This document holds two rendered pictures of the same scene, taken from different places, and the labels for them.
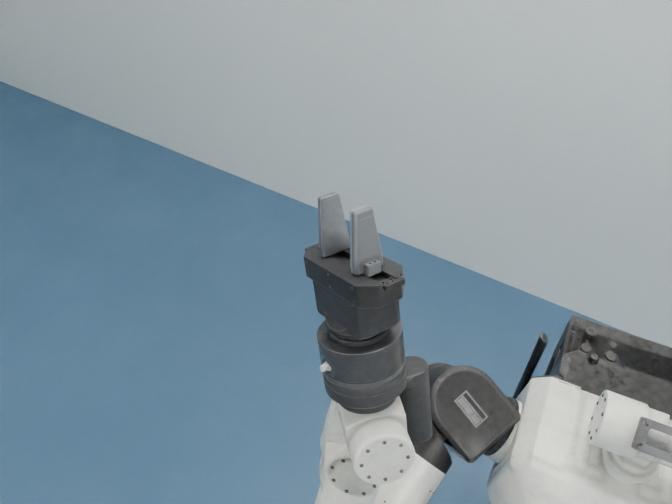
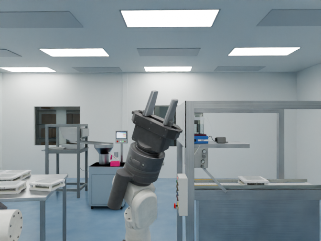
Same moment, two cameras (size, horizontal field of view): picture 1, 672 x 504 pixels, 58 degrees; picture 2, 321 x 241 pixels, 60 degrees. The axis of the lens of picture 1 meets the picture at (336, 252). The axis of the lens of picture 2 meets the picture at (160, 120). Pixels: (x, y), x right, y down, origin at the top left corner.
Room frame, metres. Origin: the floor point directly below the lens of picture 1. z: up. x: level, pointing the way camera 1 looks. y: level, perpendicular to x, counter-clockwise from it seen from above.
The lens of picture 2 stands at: (0.96, -0.32, 1.57)
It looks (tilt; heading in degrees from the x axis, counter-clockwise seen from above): 0 degrees down; 152
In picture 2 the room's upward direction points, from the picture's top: straight up
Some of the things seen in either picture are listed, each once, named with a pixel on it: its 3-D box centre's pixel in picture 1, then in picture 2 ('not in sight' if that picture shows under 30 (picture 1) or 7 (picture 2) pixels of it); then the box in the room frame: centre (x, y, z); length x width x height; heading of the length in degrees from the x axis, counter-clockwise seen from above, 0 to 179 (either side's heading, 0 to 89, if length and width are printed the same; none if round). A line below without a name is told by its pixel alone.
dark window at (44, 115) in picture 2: not in sight; (58, 125); (-7.26, 0.87, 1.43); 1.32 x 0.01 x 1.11; 60
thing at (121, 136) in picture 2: not in sight; (121, 147); (-4.09, 1.56, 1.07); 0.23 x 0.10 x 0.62; 60
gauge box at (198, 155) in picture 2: not in sight; (196, 157); (-1.27, 1.29, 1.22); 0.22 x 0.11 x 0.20; 62
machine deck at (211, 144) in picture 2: not in sight; (213, 144); (-1.30, 1.53, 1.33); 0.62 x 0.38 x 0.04; 62
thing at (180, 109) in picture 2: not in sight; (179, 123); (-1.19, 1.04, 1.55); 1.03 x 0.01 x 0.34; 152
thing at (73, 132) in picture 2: not in sight; (77, 160); (-4.91, 0.91, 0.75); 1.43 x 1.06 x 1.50; 60
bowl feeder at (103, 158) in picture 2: not in sight; (107, 153); (-4.14, 1.29, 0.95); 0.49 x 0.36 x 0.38; 60
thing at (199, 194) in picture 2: not in sight; (251, 191); (-1.11, 1.86, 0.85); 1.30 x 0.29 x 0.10; 62
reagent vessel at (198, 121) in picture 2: not in sight; (197, 124); (-1.34, 1.35, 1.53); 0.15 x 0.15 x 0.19
